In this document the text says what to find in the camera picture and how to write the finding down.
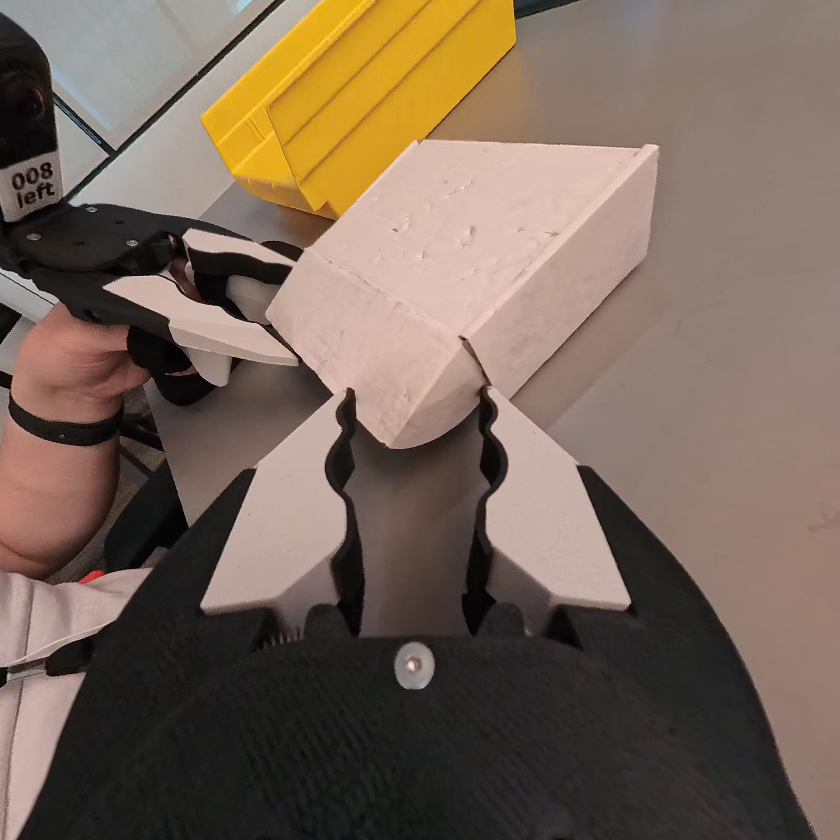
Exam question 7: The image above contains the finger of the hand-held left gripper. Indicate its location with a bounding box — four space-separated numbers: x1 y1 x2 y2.
103 272 304 368
178 226 308 326

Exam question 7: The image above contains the person's white clothing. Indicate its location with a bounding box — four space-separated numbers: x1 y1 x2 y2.
0 567 153 840

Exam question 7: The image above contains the black wristband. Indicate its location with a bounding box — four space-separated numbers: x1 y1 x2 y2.
8 390 126 447

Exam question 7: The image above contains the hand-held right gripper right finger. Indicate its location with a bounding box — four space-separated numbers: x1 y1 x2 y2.
463 386 632 639

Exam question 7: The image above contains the person's left hand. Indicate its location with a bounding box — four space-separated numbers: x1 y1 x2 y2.
12 304 153 422

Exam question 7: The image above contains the yellow plastic bin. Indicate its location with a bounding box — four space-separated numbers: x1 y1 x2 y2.
201 0 518 221

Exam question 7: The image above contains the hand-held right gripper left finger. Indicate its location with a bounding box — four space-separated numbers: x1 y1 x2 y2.
199 387 364 637

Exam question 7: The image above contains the white cardboard mailer box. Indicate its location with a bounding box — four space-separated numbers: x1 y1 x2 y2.
266 139 660 451

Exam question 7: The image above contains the person's left forearm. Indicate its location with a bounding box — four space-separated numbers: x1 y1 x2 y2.
0 410 142 581

